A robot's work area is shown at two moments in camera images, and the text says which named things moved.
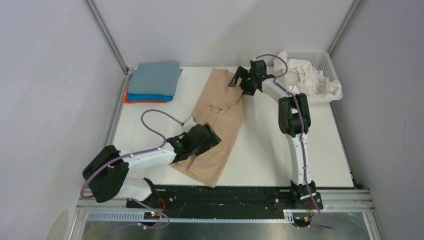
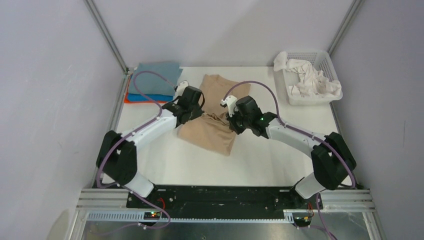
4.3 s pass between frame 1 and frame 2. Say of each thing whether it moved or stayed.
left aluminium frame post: stayed
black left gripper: moved
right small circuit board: stayed
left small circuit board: stayed
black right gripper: moved
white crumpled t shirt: stayed
